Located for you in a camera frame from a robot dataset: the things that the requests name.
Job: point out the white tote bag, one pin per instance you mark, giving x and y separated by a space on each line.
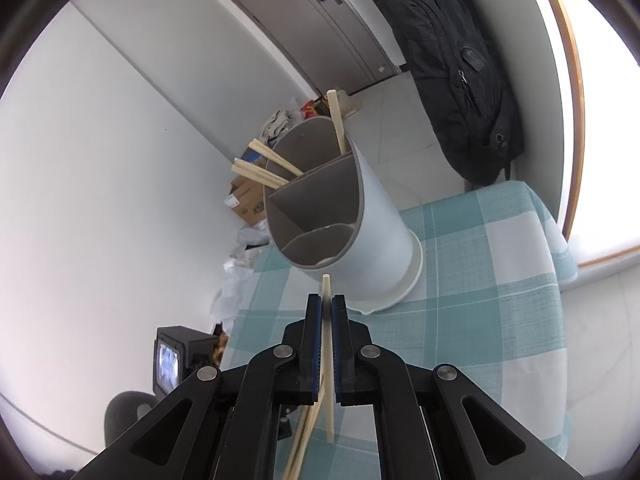
277 125

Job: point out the grey door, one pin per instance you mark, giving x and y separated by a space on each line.
310 10

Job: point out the white plastic bag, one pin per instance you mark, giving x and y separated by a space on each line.
232 285

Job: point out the white grey utensil holder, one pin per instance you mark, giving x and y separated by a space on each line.
380 240

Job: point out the wooden window frame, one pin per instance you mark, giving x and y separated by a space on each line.
575 85

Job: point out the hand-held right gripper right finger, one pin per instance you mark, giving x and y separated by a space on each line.
340 340

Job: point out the blue cardboard box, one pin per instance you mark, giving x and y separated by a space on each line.
252 159

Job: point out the light wooden chopstick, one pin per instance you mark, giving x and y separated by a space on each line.
280 158
260 170
270 161
327 290
338 120
252 176

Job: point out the brown cardboard box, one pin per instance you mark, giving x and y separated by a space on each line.
245 200

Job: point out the red yellow paper bag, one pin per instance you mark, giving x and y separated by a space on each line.
309 108

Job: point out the black backpack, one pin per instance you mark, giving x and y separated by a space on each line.
450 85

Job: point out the grey plastic mailer bag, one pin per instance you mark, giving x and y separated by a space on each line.
252 240

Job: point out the teal white checked tablecloth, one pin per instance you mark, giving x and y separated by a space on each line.
475 335

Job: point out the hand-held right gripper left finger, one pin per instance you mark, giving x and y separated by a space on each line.
314 340

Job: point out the pile of wooden chopsticks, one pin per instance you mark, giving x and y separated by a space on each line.
300 440

